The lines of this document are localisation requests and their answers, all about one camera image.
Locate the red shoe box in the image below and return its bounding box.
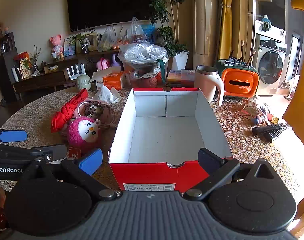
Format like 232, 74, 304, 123
109, 87, 234, 192

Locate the black remote control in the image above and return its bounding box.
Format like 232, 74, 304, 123
263, 127, 292, 142
251, 123, 291, 135

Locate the white mug with handle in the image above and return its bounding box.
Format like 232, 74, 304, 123
194, 65, 225, 107

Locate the small pink backpack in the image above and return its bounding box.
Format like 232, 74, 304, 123
96, 57, 111, 72

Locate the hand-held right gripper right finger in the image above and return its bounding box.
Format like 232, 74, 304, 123
183, 147, 276, 201

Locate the washing machine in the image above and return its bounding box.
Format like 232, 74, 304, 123
254, 20, 287, 95

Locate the white router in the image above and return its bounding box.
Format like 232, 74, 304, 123
67, 64, 86, 80

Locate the wooden picture frame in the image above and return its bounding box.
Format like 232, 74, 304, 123
77, 32, 98, 53

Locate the crumpled white plastic bag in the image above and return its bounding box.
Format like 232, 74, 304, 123
93, 85, 122, 105

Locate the clear plastic covered container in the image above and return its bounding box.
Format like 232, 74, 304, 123
118, 43, 170, 88

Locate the orange and green tissue box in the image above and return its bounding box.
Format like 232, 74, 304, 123
214, 59, 260, 100

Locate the potted green tree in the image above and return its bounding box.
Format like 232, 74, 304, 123
149, 0, 190, 70

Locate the pink bear plush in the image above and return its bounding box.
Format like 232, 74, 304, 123
50, 34, 65, 58

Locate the pink fleece hat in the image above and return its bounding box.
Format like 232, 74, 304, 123
72, 99, 105, 120

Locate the red umbrella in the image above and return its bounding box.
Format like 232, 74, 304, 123
51, 89, 88, 133

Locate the clear plastic bag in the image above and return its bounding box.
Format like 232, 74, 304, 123
127, 17, 148, 43
97, 26, 117, 52

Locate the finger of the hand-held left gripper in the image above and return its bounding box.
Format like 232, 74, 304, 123
0, 129, 28, 143
29, 144, 68, 164

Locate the orange and white carton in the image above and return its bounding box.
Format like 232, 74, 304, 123
90, 70, 125, 91

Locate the yellow curtain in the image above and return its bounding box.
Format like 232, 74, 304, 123
217, 0, 234, 60

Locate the brown ball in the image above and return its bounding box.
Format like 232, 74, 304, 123
142, 76, 158, 88

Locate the foil snack wrapper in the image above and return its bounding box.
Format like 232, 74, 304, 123
236, 100, 261, 119

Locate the pale green pumpkin jar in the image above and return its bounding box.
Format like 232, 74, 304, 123
76, 74, 91, 92

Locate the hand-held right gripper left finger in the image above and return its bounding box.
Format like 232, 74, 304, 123
24, 148, 117, 202

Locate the red plush tag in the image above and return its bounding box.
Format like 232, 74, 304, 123
67, 147, 82, 159

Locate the wooden television cabinet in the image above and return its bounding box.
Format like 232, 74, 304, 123
12, 47, 122, 95

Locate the black television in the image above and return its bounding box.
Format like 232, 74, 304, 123
67, 0, 155, 32

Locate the pink plush penguin toy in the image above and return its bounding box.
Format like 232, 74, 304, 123
67, 116, 103, 154

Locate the colourful bead organiser box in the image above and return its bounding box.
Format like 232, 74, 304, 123
167, 69, 196, 84

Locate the black side cabinet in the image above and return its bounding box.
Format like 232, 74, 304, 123
0, 32, 20, 100

